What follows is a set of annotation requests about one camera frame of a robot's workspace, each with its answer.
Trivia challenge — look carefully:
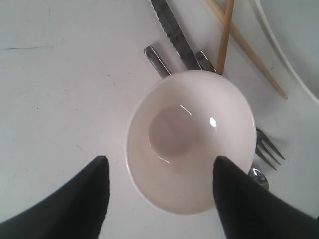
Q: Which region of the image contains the brown wooden chopstick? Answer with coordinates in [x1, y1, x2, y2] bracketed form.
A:
[216, 0, 234, 75]

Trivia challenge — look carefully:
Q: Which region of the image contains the steel spoon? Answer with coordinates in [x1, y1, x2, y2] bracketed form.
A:
[144, 46, 269, 191]

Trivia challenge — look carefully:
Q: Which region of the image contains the steel table knife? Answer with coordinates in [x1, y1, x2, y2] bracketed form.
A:
[150, 0, 202, 70]

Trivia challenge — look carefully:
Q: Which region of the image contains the steel fork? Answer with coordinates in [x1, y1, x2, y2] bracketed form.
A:
[195, 50, 286, 171]

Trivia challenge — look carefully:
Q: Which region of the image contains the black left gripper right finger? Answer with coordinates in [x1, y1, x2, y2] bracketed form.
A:
[212, 156, 319, 239]

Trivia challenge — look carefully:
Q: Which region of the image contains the white square plate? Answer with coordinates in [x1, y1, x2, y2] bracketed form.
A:
[251, 0, 319, 103]

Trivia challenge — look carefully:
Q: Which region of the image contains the light wooden chopstick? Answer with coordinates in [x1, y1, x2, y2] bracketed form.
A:
[206, 0, 288, 100]

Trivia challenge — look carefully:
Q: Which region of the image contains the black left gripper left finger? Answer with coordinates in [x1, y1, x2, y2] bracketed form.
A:
[0, 156, 110, 239]

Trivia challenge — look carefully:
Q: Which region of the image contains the white ceramic bowl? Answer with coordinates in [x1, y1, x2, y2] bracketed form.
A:
[126, 70, 256, 215]

